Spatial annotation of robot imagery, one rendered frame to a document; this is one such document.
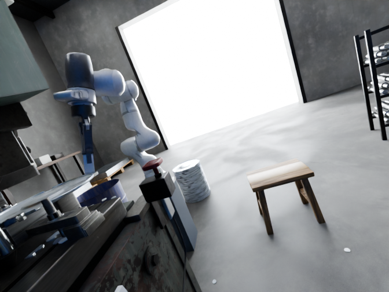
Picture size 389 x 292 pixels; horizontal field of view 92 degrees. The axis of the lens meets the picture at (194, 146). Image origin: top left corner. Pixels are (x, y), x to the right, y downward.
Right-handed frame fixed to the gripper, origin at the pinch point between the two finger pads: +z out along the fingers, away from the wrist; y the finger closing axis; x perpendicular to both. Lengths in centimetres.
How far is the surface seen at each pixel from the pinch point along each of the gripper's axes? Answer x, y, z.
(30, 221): 15.6, -13.1, 11.8
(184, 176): -89, 77, 28
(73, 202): 5.9, -1.4, 12.0
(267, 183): -86, -14, 23
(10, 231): 18.8, -16.1, 12.2
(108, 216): -0.8, -19.9, 14.0
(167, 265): -18.4, -16.3, 37.5
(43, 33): 4, 539, -326
